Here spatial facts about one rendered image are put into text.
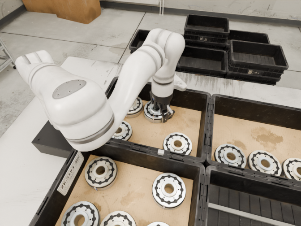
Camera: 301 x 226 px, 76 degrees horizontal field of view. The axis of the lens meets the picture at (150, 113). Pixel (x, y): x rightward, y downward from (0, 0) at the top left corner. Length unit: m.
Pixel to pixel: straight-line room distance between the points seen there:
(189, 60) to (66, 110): 1.65
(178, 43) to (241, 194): 0.49
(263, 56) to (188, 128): 1.30
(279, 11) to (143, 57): 3.39
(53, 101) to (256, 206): 0.63
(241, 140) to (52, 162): 0.77
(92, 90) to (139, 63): 0.15
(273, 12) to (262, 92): 2.58
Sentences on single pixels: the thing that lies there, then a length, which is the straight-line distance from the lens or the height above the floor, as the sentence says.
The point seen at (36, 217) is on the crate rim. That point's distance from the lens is 0.60.
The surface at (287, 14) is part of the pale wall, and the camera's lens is 3.78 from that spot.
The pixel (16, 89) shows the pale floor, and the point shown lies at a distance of 2.55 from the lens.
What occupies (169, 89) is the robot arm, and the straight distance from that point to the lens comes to 0.62.
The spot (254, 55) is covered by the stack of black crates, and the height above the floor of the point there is 0.49.
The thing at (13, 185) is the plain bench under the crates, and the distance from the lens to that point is 0.96.
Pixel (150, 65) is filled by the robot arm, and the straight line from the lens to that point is 0.43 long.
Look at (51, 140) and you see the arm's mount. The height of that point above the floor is 0.78.
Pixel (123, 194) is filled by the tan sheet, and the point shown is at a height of 0.83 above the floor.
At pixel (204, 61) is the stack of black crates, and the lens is 1.90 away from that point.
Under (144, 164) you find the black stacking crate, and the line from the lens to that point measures 0.66.
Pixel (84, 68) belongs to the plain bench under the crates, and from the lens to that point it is 1.29.
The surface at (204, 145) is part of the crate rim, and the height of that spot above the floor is 0.93.
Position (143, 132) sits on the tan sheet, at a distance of 0.75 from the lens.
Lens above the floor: 1.45
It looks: 51 degrees down
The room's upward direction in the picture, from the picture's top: straight up
